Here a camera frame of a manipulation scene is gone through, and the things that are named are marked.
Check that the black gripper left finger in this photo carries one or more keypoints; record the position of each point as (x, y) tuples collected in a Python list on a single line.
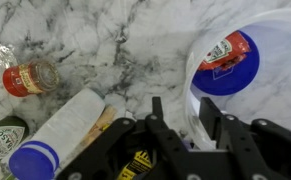
[(165, 133)]

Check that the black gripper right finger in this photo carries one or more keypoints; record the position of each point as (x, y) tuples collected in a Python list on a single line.
[(238, 133)]

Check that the clear plastic cup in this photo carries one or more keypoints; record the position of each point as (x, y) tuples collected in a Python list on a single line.
[(278, 83)]

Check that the yellow packet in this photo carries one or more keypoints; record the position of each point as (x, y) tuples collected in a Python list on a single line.
[(100, 128)]

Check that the white bottle blue cap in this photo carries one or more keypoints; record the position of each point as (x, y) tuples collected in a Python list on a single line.
[(61, 130)]

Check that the small glass spice bottle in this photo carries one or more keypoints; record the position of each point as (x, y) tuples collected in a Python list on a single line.
[(28, 80)]

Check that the green Tabasco sauce bottle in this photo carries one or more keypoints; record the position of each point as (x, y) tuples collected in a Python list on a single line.
[(3, 141)]

